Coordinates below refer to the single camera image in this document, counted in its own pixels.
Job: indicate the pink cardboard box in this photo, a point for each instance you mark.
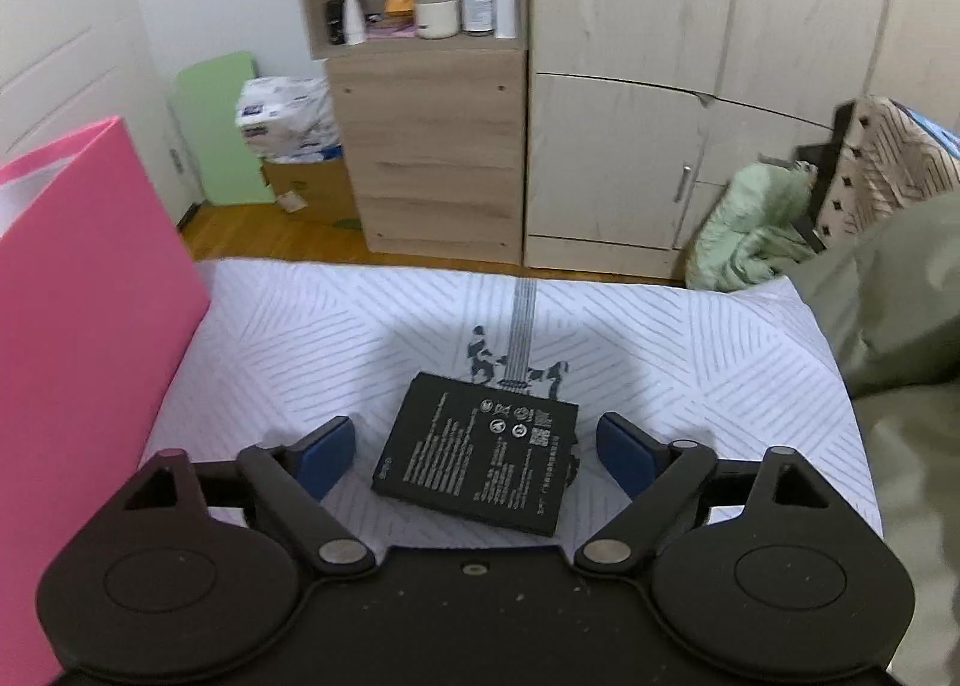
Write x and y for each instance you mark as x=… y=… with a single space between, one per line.
x=90 y=356

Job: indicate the small orange box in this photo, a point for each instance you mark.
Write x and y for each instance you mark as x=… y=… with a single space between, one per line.
x=399 y=3

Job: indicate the wooden bookshelf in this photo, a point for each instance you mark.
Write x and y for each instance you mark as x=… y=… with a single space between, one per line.
x=435 y=153

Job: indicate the brown cardboard box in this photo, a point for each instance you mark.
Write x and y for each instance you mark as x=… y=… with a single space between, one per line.
x=315 y=187

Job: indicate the black device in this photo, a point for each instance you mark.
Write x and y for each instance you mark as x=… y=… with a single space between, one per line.
x=472 y=453

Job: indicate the beige diamond-pattern bag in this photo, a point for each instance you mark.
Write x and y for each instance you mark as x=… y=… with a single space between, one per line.
x=885 y=161

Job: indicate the white door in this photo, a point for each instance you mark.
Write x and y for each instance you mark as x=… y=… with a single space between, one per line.
x=67 y=18

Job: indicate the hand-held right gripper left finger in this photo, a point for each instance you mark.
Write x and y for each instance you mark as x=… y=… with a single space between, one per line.
x=326 y=457

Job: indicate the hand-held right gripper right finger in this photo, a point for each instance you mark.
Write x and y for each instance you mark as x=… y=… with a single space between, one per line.
x=626 y=453

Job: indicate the white spray bottle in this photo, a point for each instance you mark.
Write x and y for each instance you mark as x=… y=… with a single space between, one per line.
x=352 y=14

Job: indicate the light green panel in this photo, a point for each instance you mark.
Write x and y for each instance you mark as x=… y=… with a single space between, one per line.
x=214 y=131

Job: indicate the white striped cloth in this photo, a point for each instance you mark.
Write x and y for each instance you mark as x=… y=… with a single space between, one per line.
x=300 y=356

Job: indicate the light green cloth bundle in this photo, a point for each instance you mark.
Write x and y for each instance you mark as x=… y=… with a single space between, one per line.
x=750 y=228

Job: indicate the olive green jacket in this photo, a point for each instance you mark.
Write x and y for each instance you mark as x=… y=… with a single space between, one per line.
x=915 y=326

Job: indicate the white jar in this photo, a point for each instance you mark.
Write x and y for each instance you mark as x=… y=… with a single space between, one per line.
x=436 y=14

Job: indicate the light wood wardrobe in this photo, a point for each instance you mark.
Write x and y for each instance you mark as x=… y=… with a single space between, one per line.
x=622 y=153

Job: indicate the small black box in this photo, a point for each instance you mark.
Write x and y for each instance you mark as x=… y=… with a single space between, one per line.
x=334 y=24

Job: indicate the pack of paper rolls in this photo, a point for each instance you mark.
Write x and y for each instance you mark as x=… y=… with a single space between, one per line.
x=289 y=119

